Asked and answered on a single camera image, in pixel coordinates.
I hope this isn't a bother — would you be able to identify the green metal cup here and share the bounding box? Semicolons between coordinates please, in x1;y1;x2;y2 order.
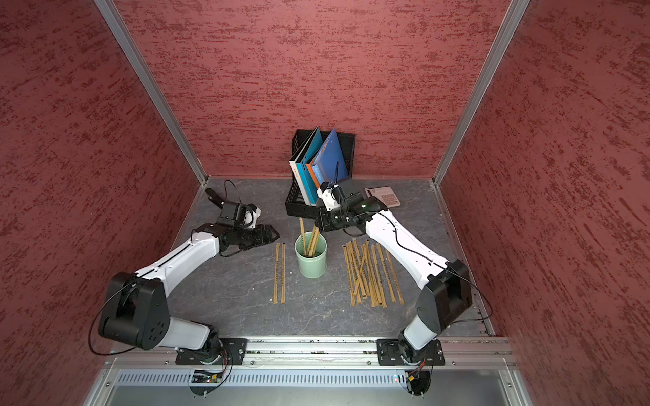
294;232;328;279

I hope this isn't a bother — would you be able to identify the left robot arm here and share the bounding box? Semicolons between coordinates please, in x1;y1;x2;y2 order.
92;201;279;365

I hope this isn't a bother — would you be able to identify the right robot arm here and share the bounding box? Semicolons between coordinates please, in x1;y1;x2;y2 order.
316;197;473;364

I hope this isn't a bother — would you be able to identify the straw bundle in cup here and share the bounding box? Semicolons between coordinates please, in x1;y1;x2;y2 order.
299;218;320;258

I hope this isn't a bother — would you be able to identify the blue folder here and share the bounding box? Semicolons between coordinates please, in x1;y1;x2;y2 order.
311;130;350;184

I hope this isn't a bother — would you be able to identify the orange book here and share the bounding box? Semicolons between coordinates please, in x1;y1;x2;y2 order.
306;162;321;189

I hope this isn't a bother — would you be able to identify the pink calculator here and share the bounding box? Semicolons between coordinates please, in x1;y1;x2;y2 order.
365;186;401;208

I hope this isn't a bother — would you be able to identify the black stapler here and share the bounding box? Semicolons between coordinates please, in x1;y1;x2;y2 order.
205;188;224;209

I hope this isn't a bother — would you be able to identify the white book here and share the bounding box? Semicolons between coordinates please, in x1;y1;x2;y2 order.
289;130;312;204

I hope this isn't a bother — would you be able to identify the teal book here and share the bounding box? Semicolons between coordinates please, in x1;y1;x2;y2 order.
296;127;323;206

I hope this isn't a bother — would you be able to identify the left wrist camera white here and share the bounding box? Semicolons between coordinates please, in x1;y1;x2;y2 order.
242;204;262;229

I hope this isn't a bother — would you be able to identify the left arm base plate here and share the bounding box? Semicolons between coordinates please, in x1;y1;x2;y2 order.
175;338;248;367

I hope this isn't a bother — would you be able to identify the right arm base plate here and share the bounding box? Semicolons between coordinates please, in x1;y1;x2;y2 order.
376;339;445;367

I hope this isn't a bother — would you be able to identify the aluminium front rail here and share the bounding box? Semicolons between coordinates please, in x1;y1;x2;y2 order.
106;334;519;370

